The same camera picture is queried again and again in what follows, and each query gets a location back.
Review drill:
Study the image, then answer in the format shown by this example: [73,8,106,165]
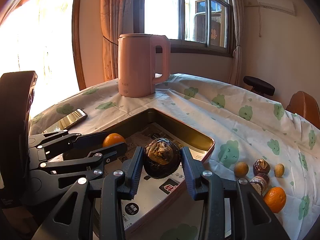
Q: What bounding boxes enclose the dark water chestnut on table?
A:
[253,159,271,176]

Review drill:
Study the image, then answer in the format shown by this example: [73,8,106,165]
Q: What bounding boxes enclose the brown longan fruit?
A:
[234,161,249,178]
[274,164,285,178]

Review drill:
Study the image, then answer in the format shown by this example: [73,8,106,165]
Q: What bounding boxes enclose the cut purple sugarcane piece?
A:
[250,173,270,196]

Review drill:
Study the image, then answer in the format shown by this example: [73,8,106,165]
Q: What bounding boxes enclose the white wall air conditioner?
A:
[257,0,296,16]

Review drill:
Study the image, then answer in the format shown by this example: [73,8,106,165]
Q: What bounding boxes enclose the pink electric kettle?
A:
[118,33,171,98]

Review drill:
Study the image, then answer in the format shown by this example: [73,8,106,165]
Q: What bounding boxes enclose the wood framed sliding window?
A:
[133,0,235,57]

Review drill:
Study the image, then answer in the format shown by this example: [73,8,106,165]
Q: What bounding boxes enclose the black round stool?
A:
[243,76,276,96]

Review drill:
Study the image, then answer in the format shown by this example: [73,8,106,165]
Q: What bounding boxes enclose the white green-patterned tablecloth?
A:
[30,74,319,239]

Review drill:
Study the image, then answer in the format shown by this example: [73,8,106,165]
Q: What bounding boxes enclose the orange tangerine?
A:
[263,187,286,213]
[103,133,126,147]

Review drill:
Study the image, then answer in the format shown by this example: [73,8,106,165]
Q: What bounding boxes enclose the dark brown water chestnut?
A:
[143,138,182,179]

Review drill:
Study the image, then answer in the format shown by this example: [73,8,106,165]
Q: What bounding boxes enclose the pink metal tin box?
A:
[62,107,216,238]

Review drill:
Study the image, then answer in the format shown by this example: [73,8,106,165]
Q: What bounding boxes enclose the pink patterned curtain left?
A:
[100,0,131,81]

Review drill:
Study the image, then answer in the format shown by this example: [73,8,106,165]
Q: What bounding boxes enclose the black smartphone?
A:
[42,109,88,133]

